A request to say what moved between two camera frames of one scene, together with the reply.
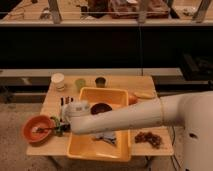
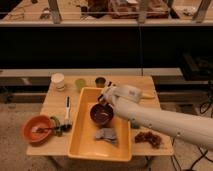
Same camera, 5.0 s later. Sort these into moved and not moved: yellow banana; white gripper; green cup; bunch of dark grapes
Moved: white gripper
Not moved: green cup; bunch of dark grapes; yellow banana
